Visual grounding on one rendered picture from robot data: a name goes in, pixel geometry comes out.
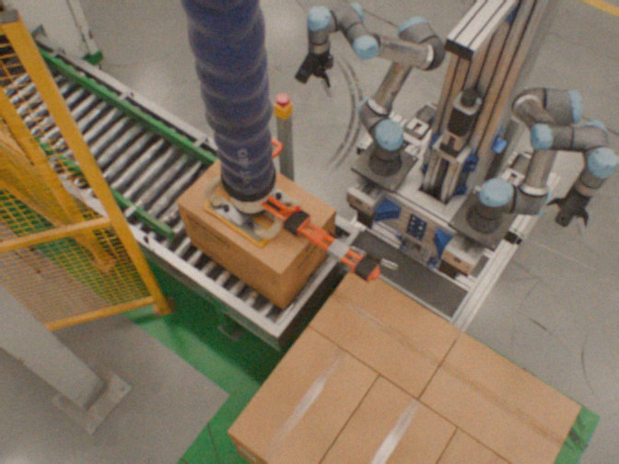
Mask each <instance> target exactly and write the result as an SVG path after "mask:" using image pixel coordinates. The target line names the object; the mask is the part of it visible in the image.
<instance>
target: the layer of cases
mask: <svg viewBox="0 0 619 464"><path fill-rule="evenodd" d="M460 332H461V330H459V329H458V328H456V327H455V326H453V325H452V324H449V323H448V322H447V321H446V320H444V319H443V318H441V317H440V316H437V315H436V314H434V313H433V312H431V311H429V310H428V309H426V307H423V306H421V305H420V304H418V303H417V302H415V301H414V300H413V299H410V298H409V297H407V296H406V295H405V294H403V293H402V292H400V291H399V290H396V289H394V288H393V287H391V286H390V285H388V284H386V283H384V281H382V280H380V278H377V279H375V280H371V281H370V283H368V284H366V281H364V280H363V279H362V278H360V277H359V276H357V275H356V274H353V273H351V270H350V272H349V273H348V274H347V275H346V277H345V278H344V280H343V281H341V283H340V284H339V285H338V286H337V288H336V289H335V290H334V292H333V293H332V294H331V297H330V298H329V299H327V301H326V302H325V303H324V305H323V306H322V307H321V310H320V311H319V313H318V314H317V315H316V316H315V318H313V319H312V320H311V322H310V323H309V326H308V327H307V328H306V329H305V330H304V331H303V333H302V334H301V335H299V337H298V339H297V340H296V342H295V343H294V344H293V346H292V347H291V348H290V351H289V352H288V353H287V354H286V355H285V356H284V358H283V359H282V360H281V361H280V363H279V365H278V366H277V368H276V369H275V370H274V372H272V373H271V375H270V376H269V377H268V379H267V380H266V381H265V382H264V384H263V385H262V387H261V388H260V389H258V392H257V393H256V394H255V396H254V397H253V398H252V400H251V401H250V402H249V405H248V406H247V407H246V409H244V410H243V411H242V413H241V414H240V415H239V417H238V419H237V421H236V422H235V423H233V425H232V426H230V427H229V429H228V434H229V436H230V438H231V440H233V442H234V443H235V446H236V448H237V449H238V450H239V451H240V452H241V453H243V454H244V455H245V456H247V457H249V459H250V460H252V461H253V462H254V463H255V464H553V462H554V460H555V457H556V454H557V452H559V450H560V448H561V446H562V445H563V442H564V440H565V438H566V435H567V433H568V431H569V430H570V427H571V425H573V423H574V422H575V420H576V418H577V415H578V412H579V410H580V408H581V406H579V405H578V404H576V402H575V401H573V400H571V399H569V398H568V397H566V396H565V395H563V394H561V393H560V392H557V391H556V390H555V389H554V388H552V387H550V386H549V385H547V384H545V383H543V382H542V381H541V380H539V379H538V378H536V377H534V376H533V375H531V374H530V373H528V372H527V371H525V370H523V369H522V368H520V367H518V366H516V365H514V364H512V362H511V361H509V360H508V359H507V358H504V357H503V356H501V355H500V354H498V353H496V352H494V351H492V350H490V348H489V347H487V346H485V345H484V344H482V343H481V342H478V341H477V340H475V339H474V338H472V337H471V335H469V334H467V333H466V332H463V331H462V332H461V333H460ZM459 333H460V335H459ZM458 335H459V337H458ZM457 337H458V339H457ZM456 339H457V341H456ZM455 341H456V342H455ZM454 342H455V343H454ZM452 345H453V346H452ZM451 346H452V347H451ZM446 354H447V355H446ZM445 356H446V357H445ZM444 358H445V359H444ZM443 359H444V360H443ZM442 361H443V362H442ZM441 362H442V363H441ZM437 369H438V370H437ZM436 370H437V371H436ZM435 372H436V373H435ZM433 375H434V376H433ZM431 378H432V379H431ZM430 380H431V381H430ZM429 381H430V382H429ZM428 383H429V384H428ZM423 391H424V392H423ZM421 394H422V395H421ZM420 396H421V397H420ZM419 397H420V398H419ZM418 399H419V400H418Z"/></svg>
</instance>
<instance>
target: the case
mask: <svg viewBox="0 0 619 464"><path fill-rule="evenodd" d="M220 165H221V161H220V160H219V159H218V160H217V161H216V162H215V163H214V164H213V165H212V166H211V167H210V168H209V169H208V170H207V171H206V173H205V174H203V175H202V176H201V177H200V178H199V179H198V180H197V181H196V182H195V183H194V184H193V185H192V187H191V188H189V189H188V190H187V191H186V192H185V193H184V194H183V195H182V196H181V197H180V198H179V200H178V201H177V205H178V207H179V209H180V212H181V218H182V221H183V223H184V225H185V229H186V232H187V235H188V238H189V239H190V240H191V243H192V244H193V245H194V246H195V247H196V248H198V249H199V250H201V251H203V252H205V254H206V255H207V256H209V257H210V258H212V259H213V260H214V261H217V262H219V263H220V264H221V265H223V266H224V267H225V269H227V270H228V271H230V272H232V273H234V274H235V275H237V276H238V277H239V278H240V279H241V280H242V281H245V283H246V284H248V285H249V286H251V287H252V288H254V289H255V290H256V291H259V292H260V293H262V294H263V296H265V297H266V298H267V299H269V300H270V301H273V302H274V303H275V304H277V305H278V306H279V307H280V308H282V309H283V310H285V308H286V307H287V306H288V305H289V304H290V303H291V301H292V300H293V299H294V298H295V297H296V294H297V293H298V292H299V291H301V289H302V288H303V287H304V286H305V285H306V283H307V282H308V280H309V279H310V277H311V276H312V275H313V274H315V273H316V272H317V271H318V270H319V269H320V267H321V265H322V264H323V263H324V262H325V260H326V259H327V258H329V257H330V255H327V250H325V249H323V248H322V247H321V246H317V245H316V244H313V243H312V242H310V240H309V238H307V237H306V236H304V235H303V234H302V235H301V236H299V237H298V235H297V236H296V237H295V236H294V235H292V234H291V233H289V232H288V231H285V230H284V229H283V228H281V230H280V231H279V233H277V235H275V236H274V237H273V238H271V239H270V241H269V242H268V243H267V244H266V245H265V246H264V248H263V249H260V248H259V247H256V246H255V245H253V244H252V243H251V242H249V240H248V239H246V238H245V237H243V236H242V235H240V234H239V233H238V232H236V231H235V230H233V229H232V228H231V227H228V225H226V224H225V223H224V222H222V221H221V220H219V219H218V218H215V217H214V216H213V215H211V214H209V212H208V211H207V210H205V209H204V205H205V204H206V203H207V202H208V200H207V198H206V197H205V194H204V192H205V189H206V187H207V184H208V183H209V182H210V181H211V180H212V179H214V178H215V177H218V176H220V177H221V167H220ZM275 185H277V186H278V187H280V188H281V189H283V190H284V191H287V192H289V193H290V194H292V195H293V196H295V197H296V198H298V200H299V201H302V202H303V205H302V206H301V209H303V210H304V211H306V212H307V214H309V215H310V222H311V223H312V224H313V225H315V226H317V227H318V226H319V228H321V229H322V230H324V231H325V232H327V233H326V234H329V233H330V232H332V233H333V234H334V232H335V218H336V209H335V208H333V207H332V206H330V205H329V204H327V203H325V202H323V201H322V200H320V198H319V197H317V196H315V195H313V194H311V193H310V192H308V191H306V190H304V189H303V188H301V187H299V186H298V185H297V184H296V183H295V182H294V181H292V180H290V179H288V178H287V177H284V176H283V175H281V174H279V173H278V172H276V183H275ZM216 192H220V193H221V194H222V195H224V196H225V197H227V198H228V200H230V201H231V197H229V195H228V194H227V193H226V191H225V190H224V188H223V184H221V186H219V187H218V188H217V189H215V190H214V191H213V193H216ZM255 218H256V219H257V220H260V221H261V222H263V223H264V224H266V225H267V226H268V227H269V228H271V226H272V225H273V224H274V220H273V219H271V218H270V217H268V216H267V215H265V214H263V215H260V216H255Z"/></svg>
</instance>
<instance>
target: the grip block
mask: <svg viewBox="0 0 619 464"><path fill-rule="evenodd" d="M308 222H310V215H309V214H307V212H306V211H304V210H303V209H301V211H296V212H291V214H288V215H286V216H285V217H284V219H283V229H284V230H285V231H288V232H289V233H291V234H292V235H294V236H295V237H296V236H297V235H298V237H299V236H301V235H302V233H299V232H301V230H302V229H303V228H304V229H305V230H306V229H307V226H306V224H307V223H308Z"/></svg>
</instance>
